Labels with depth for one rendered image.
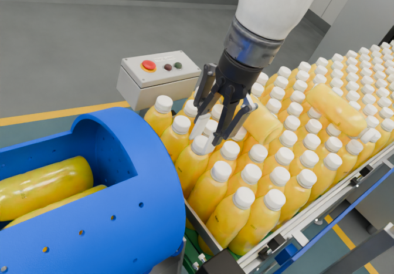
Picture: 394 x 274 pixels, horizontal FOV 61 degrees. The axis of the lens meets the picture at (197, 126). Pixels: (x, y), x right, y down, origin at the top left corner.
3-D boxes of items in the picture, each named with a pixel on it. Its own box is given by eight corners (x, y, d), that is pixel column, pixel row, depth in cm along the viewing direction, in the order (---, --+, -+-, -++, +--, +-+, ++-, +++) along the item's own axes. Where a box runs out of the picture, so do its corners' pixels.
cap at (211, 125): (199, 124, 80) (201, 119, 78) (214, 124, 81) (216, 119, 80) (204, 136, 77) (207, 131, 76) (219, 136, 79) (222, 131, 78)
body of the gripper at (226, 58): (215, 41, 57) (197, 84, 63) (247, 73, 53) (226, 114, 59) (244, 39, 61) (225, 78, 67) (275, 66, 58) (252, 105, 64)
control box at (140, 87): (115, 88, 92) (122, 57, 85) (172, 76, 105) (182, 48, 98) (134, 112, 88) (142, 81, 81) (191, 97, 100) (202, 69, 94)
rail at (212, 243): (128, 138, 87) (130, 130, 85) (131, 137, 88) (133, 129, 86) (225, 270, 70) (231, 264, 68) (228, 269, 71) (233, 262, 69)
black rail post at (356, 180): (349, 181, 113) (364, 166, 108) (353, 178, 115) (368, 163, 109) (355, 185, 112) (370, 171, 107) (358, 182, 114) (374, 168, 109)
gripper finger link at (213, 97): (223, 82, 60) (219, 76, 60) (196, 117, 68) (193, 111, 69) (238, 78, 62) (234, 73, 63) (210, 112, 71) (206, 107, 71)
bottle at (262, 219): (233, 223, 85) (265, 181, 73) (255, 242, 84) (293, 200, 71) (219, 243, 80) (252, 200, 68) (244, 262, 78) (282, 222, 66)
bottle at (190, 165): (179, 178, 89) (202, 131, 77) (194, 198, 86) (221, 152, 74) (158, 188, 85) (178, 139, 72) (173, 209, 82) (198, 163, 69)
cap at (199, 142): (201, 138, 75) (204, 132, 74) (211, 150, 74) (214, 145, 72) (188, 143, 73) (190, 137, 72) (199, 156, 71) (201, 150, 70)
